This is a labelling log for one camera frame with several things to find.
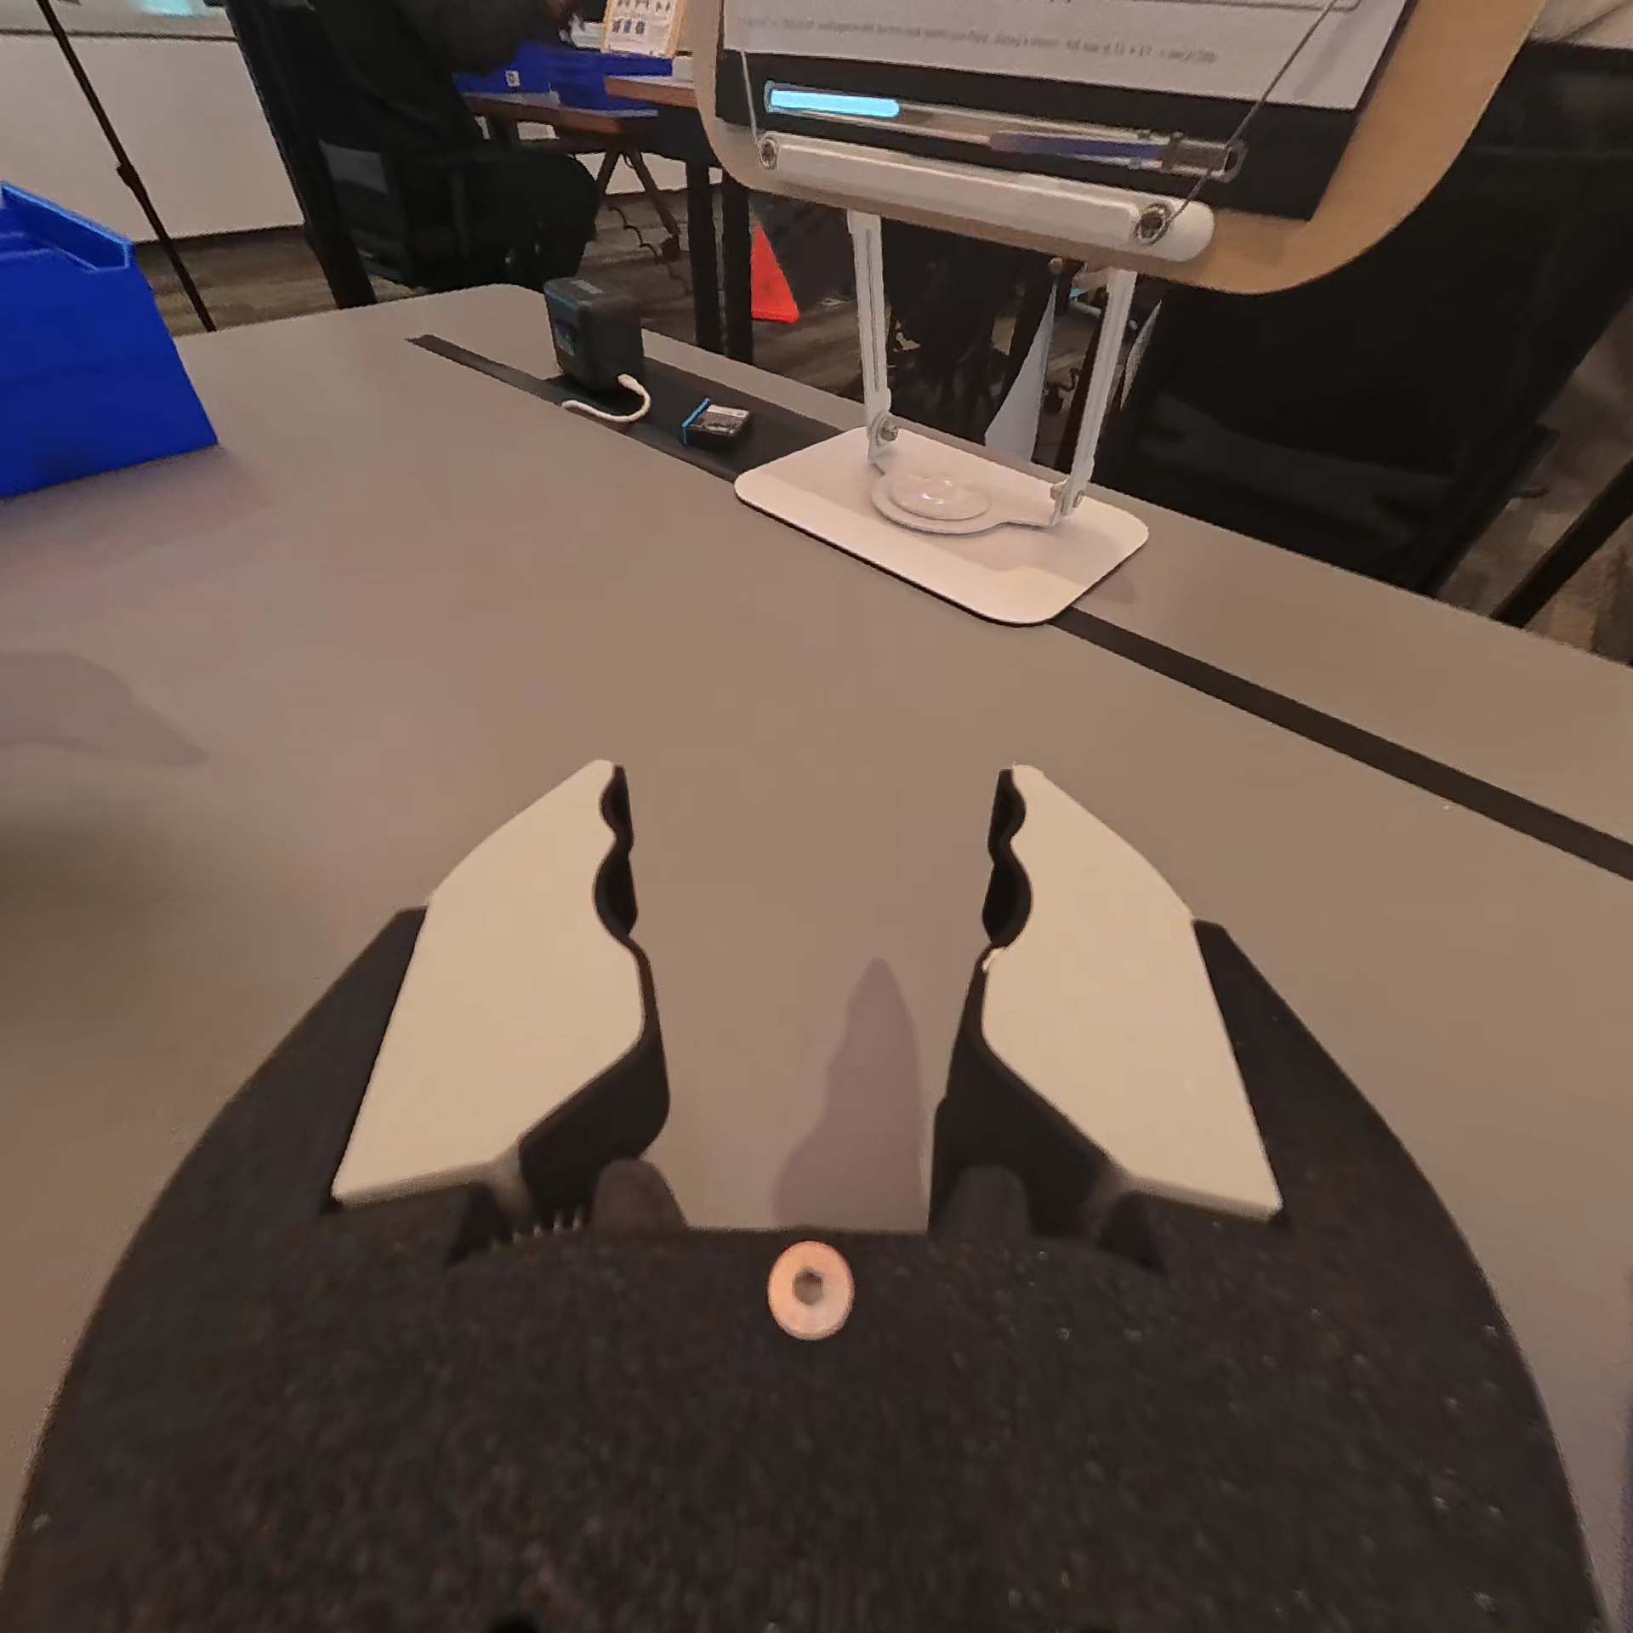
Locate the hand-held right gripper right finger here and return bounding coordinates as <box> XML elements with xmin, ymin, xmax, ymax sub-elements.
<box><xmin>928</xmin><ymin>761</ymin><xmax>1286</xmax><ymax>1234</ymax></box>

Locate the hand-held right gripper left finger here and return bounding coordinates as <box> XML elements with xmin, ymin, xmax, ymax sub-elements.
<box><xmin>330</xmin><ymin>761</ymin><xmax>672</xmax><ymax>1234</ymax></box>

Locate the black charging box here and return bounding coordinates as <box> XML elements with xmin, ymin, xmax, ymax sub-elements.
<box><xmin>542</xmin><ymin>276</ymin><xmax>642</xmax><ymax>383</ymax></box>

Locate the orange traffic cone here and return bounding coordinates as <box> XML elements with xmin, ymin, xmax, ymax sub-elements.
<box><xmin>746</xmin><ymin>219</ymin><xmax>803</xmax><ymax>323</ymax></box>

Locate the black office chair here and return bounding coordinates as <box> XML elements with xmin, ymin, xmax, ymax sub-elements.
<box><xmin>297</xmin><ymin>122</ymin><xmax>441</xmax><ymax>309</ymax></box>

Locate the white stand with instruction board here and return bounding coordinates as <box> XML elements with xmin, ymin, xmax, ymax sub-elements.
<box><xmin>692</xmin><ymin>0</ymin><xmax>1547</xmax><ymax>299</ymax></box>

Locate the black tablet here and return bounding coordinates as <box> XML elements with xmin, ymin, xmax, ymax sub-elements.
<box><xmin>712</xmin><ymin>45</ymin><xmax>1386</xmax><ymax>225</ymax></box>

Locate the wooden table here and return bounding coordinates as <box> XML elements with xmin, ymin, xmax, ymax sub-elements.
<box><xmin>463</xmin><ymin>91</ymin><xmax>691</xmax><ymax>276</ymax></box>
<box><xmin>604</xmin><ymin>73</ymin><xmax>755</xmax><ymax>358</ymax></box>

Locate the silver light bar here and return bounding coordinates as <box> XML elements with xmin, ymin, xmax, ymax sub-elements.
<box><xmin>761</xmin><ymin>79</ymin><xmax>1250</xmax><ymax>180</ymax></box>

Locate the black tripod stand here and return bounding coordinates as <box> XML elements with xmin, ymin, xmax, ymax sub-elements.
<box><xmin>35</xmin><ymin>0</ymin><xmax>218</xmax><ymax>335</ymax></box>

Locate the printed sign card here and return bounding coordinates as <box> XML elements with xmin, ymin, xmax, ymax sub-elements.
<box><xmin>599</xmin><ymin>0</ymin><xmax>691</xmax><ymax>58</ymax></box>

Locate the white instruction sheet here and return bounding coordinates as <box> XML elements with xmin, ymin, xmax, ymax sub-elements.
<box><xmin>719</xmin><ymin>0</ymin><xmax>1418</xmax><ymax>110</ymax></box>

